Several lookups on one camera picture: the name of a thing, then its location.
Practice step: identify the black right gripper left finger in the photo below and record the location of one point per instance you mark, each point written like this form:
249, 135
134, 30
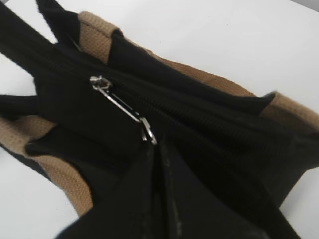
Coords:
131, 211

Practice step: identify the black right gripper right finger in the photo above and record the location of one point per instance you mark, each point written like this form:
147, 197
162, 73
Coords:
204, 203

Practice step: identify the black tote bag tan handles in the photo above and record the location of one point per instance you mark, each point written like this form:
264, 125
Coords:
101, 101

